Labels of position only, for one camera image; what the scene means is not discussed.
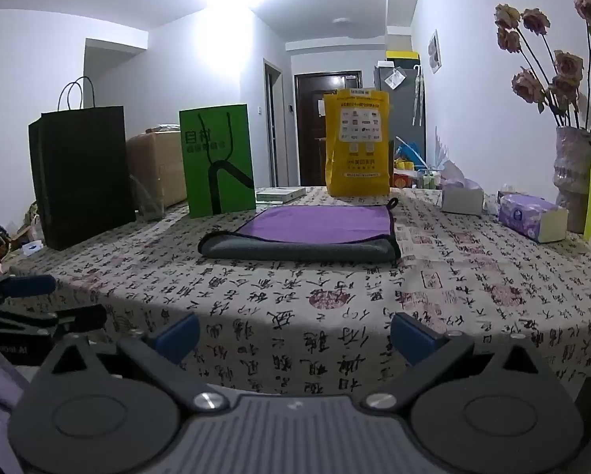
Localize clear plastic container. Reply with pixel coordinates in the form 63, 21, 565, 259
130, 175, 166, 221

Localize calligraphy printed tablecloth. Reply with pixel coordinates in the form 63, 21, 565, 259
4, 185, 591, 402

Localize clear plastic bag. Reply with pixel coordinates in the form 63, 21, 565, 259
433, 127, 474, 184

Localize black paper bag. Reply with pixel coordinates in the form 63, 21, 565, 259
28, 76, 137, 252

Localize yellow printed bag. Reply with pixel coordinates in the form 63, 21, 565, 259
323, 88, 391, 197

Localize grey refrigerator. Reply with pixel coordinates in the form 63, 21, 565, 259
373, 62, 427, 179

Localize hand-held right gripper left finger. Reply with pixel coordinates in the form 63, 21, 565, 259
43, 312, 230, 412

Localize grey door frame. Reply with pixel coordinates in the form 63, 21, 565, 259
263, 58, 291, 188

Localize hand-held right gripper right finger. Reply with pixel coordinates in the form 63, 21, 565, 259
359, 312, 548, 412

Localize flat white box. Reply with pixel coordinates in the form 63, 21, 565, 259
255, 186, 307, 204

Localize purple tissue pack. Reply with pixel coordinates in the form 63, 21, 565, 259
497, 194, 569, 244

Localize green paper bag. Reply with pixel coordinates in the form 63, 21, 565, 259
179, 104, 257, 219

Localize purple and grey towel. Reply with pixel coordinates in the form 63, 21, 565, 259
198, 197, 401, 261

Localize dried pink roses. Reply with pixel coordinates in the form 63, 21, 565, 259
493, 0, 591, 133

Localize brown cardboard box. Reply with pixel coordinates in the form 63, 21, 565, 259
126, 128, 188, 208

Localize wall picture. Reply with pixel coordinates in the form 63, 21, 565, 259
427, 30, 442, 75

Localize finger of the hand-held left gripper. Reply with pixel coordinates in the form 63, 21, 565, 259
0, 274, 58, 303
0, 304, 109, 342

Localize wrapped grey vase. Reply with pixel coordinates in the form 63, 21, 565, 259
554, 126, 591, 234

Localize dark brown door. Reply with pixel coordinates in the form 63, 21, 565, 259
294, 72, 363, 186

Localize yellow box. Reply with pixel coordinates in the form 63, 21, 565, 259
386, 50, 420, 68

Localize white tissue box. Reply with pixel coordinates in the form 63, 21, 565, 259
440, 178, 485, 216

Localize small green bottles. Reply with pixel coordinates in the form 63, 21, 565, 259
416, 168, 442, 190

